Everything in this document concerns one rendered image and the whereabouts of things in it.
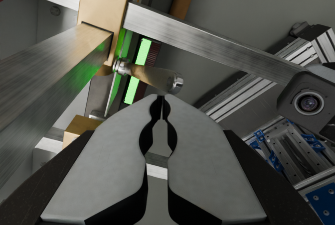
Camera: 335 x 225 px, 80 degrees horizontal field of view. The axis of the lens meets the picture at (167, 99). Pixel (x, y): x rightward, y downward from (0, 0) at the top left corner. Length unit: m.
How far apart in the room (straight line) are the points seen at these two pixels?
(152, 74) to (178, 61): 1.03
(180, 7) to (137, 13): 0.79
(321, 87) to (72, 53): 0.21
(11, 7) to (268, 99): 1.07
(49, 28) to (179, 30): 0.38
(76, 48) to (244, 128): 1.12
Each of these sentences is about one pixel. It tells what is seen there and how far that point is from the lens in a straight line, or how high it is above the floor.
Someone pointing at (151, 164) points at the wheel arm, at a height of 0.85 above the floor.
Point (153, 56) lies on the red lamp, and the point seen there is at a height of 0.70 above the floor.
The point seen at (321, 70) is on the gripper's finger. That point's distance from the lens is 0.33.
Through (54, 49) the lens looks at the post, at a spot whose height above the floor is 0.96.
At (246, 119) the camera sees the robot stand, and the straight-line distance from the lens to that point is 1.19.
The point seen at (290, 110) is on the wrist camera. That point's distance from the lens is 0.22.
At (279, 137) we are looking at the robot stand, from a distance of 1.12.
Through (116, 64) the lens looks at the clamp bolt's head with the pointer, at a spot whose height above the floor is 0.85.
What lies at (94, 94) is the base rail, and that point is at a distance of 0.50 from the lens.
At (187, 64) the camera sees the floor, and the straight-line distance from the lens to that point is 1.19.
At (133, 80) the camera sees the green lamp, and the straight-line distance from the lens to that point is 0.46.
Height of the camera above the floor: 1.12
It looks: 60 degrees down
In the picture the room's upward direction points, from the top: 180 degrees counter-clockwise
